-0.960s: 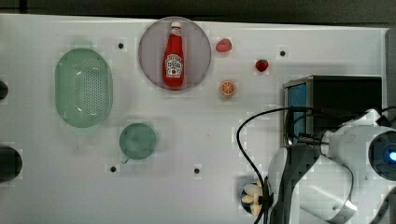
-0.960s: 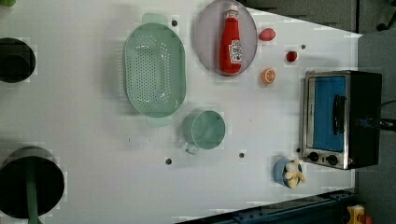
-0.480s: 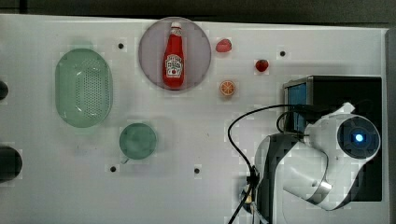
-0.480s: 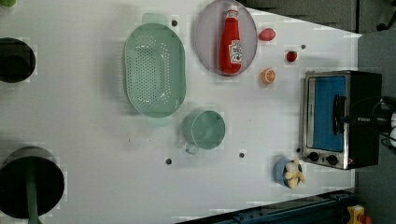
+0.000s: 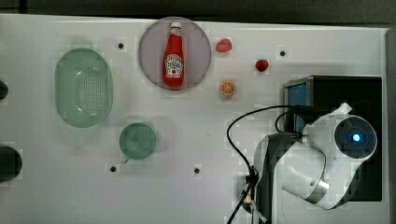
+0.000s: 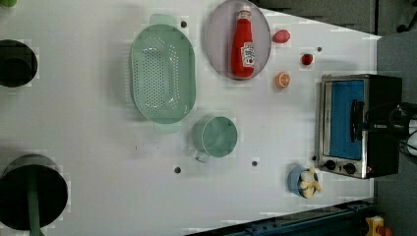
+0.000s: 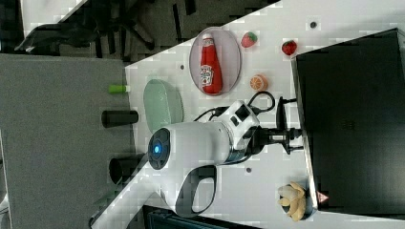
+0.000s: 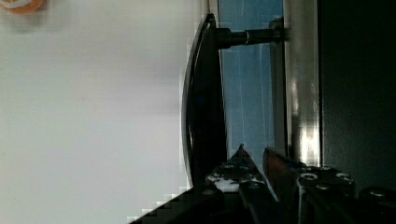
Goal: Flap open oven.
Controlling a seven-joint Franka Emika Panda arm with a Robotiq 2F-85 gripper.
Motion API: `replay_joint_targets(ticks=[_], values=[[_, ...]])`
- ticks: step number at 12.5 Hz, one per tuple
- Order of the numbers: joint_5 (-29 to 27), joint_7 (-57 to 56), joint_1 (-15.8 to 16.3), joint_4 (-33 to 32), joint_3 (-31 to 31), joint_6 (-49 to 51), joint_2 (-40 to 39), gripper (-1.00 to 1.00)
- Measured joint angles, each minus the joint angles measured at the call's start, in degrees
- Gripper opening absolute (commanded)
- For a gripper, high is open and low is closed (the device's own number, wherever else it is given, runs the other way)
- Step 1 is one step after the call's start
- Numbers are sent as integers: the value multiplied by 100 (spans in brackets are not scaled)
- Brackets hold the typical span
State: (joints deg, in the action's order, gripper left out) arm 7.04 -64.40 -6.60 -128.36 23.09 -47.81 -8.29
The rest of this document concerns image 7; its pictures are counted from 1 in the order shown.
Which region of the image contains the black cable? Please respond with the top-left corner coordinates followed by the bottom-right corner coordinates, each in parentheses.
top-left (193, 91), bottom-right (277, 122)

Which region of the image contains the black toaster oven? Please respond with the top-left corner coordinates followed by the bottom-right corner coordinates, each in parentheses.
top-left (291, 28), bottom-right (405, 219)

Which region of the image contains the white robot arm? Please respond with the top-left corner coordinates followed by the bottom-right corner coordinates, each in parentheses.
top-left (91, 100), bottom-right (302, 229)

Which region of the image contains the red ketchup bottle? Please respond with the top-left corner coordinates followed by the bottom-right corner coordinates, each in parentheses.
top-left (200, 33), bottom-right (223, 94)

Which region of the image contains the orange slice toy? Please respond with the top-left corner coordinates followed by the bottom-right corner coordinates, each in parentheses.
top-left (249, 74), bottom-right (268, 92)

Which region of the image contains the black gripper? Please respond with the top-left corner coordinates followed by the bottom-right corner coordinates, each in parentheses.
top-left (243, 126), bottom-right (304, 159)

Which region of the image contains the black cylinder near edge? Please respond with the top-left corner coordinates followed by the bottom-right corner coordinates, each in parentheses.
top-left (109, 154), bottom-right (146, 184)

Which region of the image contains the pink toy strawberry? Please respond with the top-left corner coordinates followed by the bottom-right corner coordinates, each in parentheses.
top-left (241, 31), bottom-right (258, 48)

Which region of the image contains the red toy strawberry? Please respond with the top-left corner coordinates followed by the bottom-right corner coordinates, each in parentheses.
top-left (282, 40), bottom-right (297, 56)

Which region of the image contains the green oval dish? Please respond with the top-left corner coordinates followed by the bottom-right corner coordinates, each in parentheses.
top-left (143, 79), bottom-right (183, 133)

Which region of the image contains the green marker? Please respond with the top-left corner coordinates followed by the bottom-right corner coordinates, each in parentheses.
top-left (108, 85), bottom-right (130, 94)

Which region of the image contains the yellow peeled banana toy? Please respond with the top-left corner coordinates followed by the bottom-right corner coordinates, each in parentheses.
top-left (278, 181), bottom-right (307, 221)

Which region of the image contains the grey round plate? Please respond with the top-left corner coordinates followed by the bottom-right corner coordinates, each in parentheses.
top-left (189, 27), bottom-right (242, 94)

